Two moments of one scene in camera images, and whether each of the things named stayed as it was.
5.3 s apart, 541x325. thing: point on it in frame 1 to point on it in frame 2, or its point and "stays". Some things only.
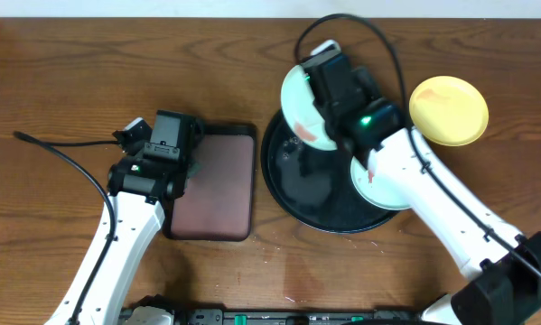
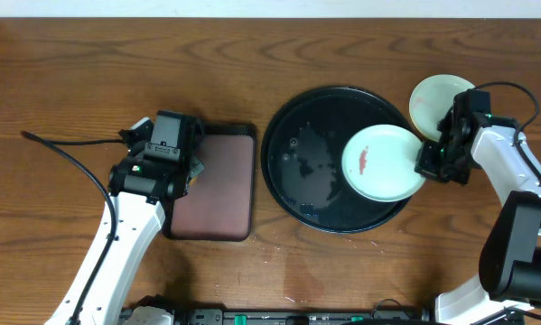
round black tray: x=315 y=186 stays
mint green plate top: x=302 y=114 to x=432 y=101
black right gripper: x=363 y=81 to x=424 y=166
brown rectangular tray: x=219 y=199 stays
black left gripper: x=193 y=169 stays
